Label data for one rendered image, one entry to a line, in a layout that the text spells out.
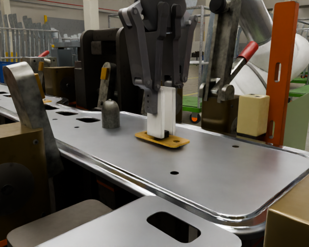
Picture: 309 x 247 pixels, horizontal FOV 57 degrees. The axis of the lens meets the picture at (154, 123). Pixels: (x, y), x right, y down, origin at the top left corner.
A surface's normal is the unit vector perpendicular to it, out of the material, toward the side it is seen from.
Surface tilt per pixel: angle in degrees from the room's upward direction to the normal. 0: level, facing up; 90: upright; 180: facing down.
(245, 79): 65
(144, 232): 0
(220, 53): 81
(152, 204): 0
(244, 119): 90
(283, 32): 90
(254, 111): 90
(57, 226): 0
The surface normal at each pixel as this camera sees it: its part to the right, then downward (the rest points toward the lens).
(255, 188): 0.00, -0.97
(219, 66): -0.71, 0.02
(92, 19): 0.76, 0.16
